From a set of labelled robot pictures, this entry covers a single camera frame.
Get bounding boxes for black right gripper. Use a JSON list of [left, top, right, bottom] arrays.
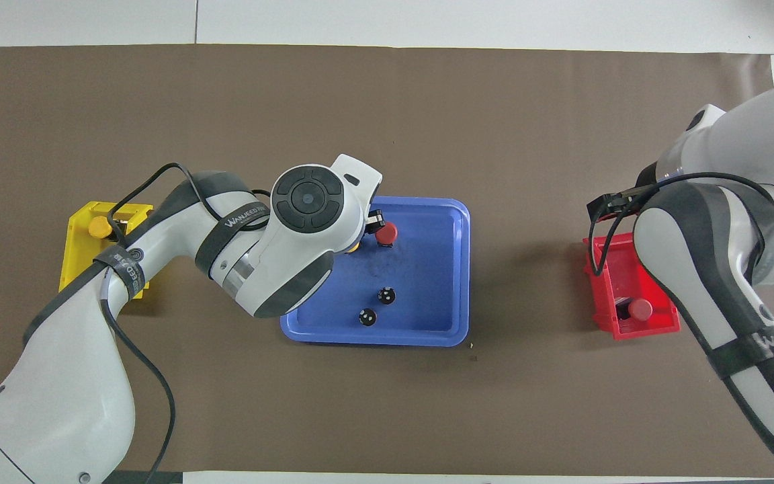
[[587, 165, 663, 223]]

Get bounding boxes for blue plastic tray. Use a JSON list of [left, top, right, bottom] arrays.
[[279, 196, 472, 348]]

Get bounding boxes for red plastic bin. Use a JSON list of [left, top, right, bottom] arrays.
[[582, 232, 682, 341]]

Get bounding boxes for brown paper mat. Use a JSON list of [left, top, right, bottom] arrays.
[[0, 44, 774, 475]]

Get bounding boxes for yellow plastic bin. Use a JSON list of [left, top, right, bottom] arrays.
[[58, 201, 154, 300]]

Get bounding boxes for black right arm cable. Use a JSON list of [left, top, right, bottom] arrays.
[[589, 172, 774, 278]]

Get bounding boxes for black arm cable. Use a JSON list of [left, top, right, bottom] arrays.
[[589, 172, 774, 278], [95, 161, 273, 484]]

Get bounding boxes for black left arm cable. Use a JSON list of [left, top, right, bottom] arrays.
[[95, 161, 273, 484]]

